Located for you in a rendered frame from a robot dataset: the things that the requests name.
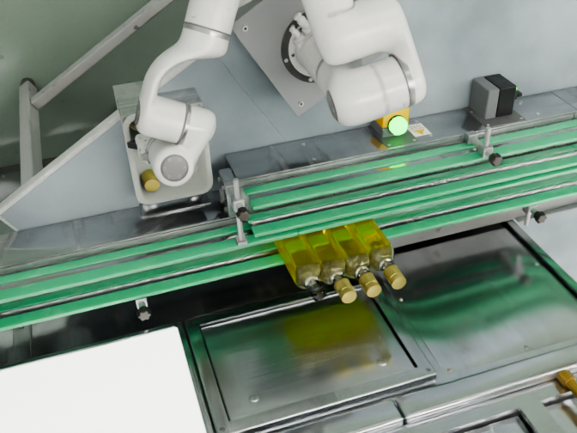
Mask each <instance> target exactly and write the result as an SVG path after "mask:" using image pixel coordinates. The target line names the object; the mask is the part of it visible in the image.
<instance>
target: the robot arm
mask: <svg viewBox="0 0 577 433"><path fill-rule="evenodd" d="M251 1H252V0H189V3H188V7H187V11H186V14H185V21H184V25H183V29H182V33H181V35H180V38H179V40H178V42H177V43H175V44H174V45H173V46H171V47H170V48H168V49H167V50H165V51H164V52H163V53H162V54H161V55H160V56H159V57H158V58H157V59H156V60H155V61H154V62H153V63H152V64H151V65H150V67H149V69H148V71H147V73H146V75H145V77H144V80H143V85H142V89H141V93H140V96H139V100H138V103H137V110H136V116H135V125H136V128H137V130H138V131H139V132H140V133H141V134H138V135H136V137H135V140H132V141H129V142H127V146H128V148H129V149H138V151H137V153H138V155H139V158H140V159H141V161H143V162H144V163H146V164H148V165H151V167H152V168H153V171H154V173H155V176H156V177H157V179H158V180H159V181H160V182H162V183H163V184H165V185H168V186H180V185H183V184H184V183H186V182H187V181H188V180H189V179H190V178H191V176H192V174H193V172H194V167H195V165H196V163H197V160H198V158H199V156H200V155H201V154H202V152H203V149H204V148H205V146H206V144H207V142H208V141H209V140H210V139H211V138H212V137H213V135H214V133H215V130H216V116H215V114H214V113H213V112H212V111H210V110H209V109H206V108H203V107H197V106H194V105H191V104H187V103H184V102H180V101H175V100H171V99H168V98H165V97H161V96H158V95H157V92H158V88H159V86H160V83H161V80H162V78H163V77H164V76H165V75H166V74H167V72H168V71H169V70H171V69H172V68H173V67H174V66H175V65H177V64H181V63H184V62H186V61H190V60H195V59H205V58H219V57H222V56H223V55H225V53H226V52H227V49H228V43H229V40H230V36H231V33H232V29H233V25H234V19H235V17H236V13H237V10H238V8H240V7H241V6H243V5H245V4H247V3H249V2H251ZM301 2H302V5H303V8H304V10H305V12H306V15H307V19H306V17H305V16H304V15H302V13H301V12H300V13H299V12H298V13H296V14H295V16H294V20H295V21H297V23H298V24H299V25H300V26H299V27H298V28H295V27H291V28H290V29H289V32H290V33H292V36H291V38H290V41H289V44H288V55H289V59H290V61H291V63H292V65H293V66H294V67H295V68H296V69H297V70H298V71H299V72H300V73H301V74H303V75H305V76H310V77H311V78H312V79H313V80H314V81H315V83H316V84H317V85H318V87H319V88H320V90H321V91H322V93H323V94H324V96H325V98H326V100H327V104H328V105H329V108H330V110H331V114H332V116H333V118H334V119H335V120H336V121H337V122H338V123H339V124H341V125H345V126H355V125H362V124H365V123H367V122H370V121H373V120H376V119H379V118H382V117H385V116H386V115H388V114H391V113H395V112H397V111H400V110H403V109H405V108H407V107H412V106H414V105H416V104H417V103H419V102H421V101H422V100H423V99H424V97H425V95H426V93H427V84H426V80H425V75H424V73H423V70H422V65H421V62H420V59H419V57H418V54H417V51H416V47H415V44H414V41H413V39H412V35H411V32H410V28H409V25H408V22H407V20H406V17H405V15H404V12H403V9H402V7H401V6H400V4H399V2H398V1H397V0H358V1H355V2H354V1H353V0H301ZM376 52H386V53H387V54H388V56H389V58H384V59H381V60H379V61H376V62H374V63H371V64H366V65H365V64H364V63H363V61H362V59H361V58H364V57H366V56H369V55H372V54H375V53H376Z"/></svg>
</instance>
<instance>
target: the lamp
mask: <svg viewBox="0 0 577 433"><path fill-rule="evenodd" d="M387 127H388V129H389V131H390V132H392V133H393V134H394V135H401V134H403V133H405V132H406V130H407V127H408V123H407V121H406V120H405V118H404V117H403V116H401V115H395V116H393V117H391V118H390V119H389V121H388V124H387Z"/></svg>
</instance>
